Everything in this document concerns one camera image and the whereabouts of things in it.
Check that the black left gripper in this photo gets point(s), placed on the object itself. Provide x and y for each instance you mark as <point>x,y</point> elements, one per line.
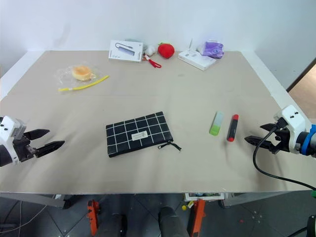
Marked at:
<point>23,149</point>

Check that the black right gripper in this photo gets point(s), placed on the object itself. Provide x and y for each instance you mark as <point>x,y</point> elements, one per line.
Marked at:
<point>282,142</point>

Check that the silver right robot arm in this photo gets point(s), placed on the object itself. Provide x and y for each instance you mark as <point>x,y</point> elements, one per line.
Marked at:
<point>308,143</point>

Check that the black grid pencil pouch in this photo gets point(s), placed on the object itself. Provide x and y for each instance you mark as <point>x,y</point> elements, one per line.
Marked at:
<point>135,133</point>

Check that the black marker with red ends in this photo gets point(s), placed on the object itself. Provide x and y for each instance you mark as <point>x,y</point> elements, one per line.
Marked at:
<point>232,128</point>

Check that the green and white eraser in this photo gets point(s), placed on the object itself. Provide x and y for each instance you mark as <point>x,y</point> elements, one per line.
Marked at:
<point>216,123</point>

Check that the round bread bun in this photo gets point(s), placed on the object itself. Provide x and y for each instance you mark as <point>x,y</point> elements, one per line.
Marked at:
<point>82,72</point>

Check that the white tray under table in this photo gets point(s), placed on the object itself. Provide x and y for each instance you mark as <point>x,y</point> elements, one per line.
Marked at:
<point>205,195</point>

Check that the orange table clamp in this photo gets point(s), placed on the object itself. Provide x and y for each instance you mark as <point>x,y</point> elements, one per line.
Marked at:
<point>92,214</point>
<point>198,214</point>

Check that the beige table mat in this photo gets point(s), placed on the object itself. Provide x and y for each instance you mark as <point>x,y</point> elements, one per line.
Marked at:
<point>172,98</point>

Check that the flat white carton box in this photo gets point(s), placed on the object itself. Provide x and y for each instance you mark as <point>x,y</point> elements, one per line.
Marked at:
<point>197,60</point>

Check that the purple plastic packet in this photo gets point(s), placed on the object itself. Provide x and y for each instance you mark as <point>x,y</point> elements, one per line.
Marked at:
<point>212,48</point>

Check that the small yellow floor object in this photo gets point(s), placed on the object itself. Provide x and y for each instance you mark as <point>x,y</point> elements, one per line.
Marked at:
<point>184,207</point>

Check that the white USB hub box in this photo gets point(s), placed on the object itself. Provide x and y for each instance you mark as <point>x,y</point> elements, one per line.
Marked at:
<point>126,50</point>

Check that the dark rounded shape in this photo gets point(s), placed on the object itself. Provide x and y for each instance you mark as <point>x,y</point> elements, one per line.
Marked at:
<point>172,222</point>

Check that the red strawberry plush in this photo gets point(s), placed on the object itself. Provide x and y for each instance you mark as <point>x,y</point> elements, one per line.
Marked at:
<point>166,50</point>

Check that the white garlic plush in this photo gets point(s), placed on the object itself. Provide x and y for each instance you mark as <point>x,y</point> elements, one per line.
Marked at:
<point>150,50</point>

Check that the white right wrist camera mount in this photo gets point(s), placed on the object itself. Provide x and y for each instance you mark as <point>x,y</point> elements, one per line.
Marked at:
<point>293,122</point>

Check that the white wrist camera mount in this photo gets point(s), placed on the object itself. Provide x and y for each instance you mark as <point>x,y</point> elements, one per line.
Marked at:
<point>7,127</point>
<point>293,122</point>

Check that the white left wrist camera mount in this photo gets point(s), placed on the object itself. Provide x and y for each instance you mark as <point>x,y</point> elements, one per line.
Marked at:
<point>7,127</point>

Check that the grey table frame bar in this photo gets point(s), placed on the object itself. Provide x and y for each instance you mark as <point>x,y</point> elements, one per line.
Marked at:
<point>259,196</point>
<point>32,199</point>

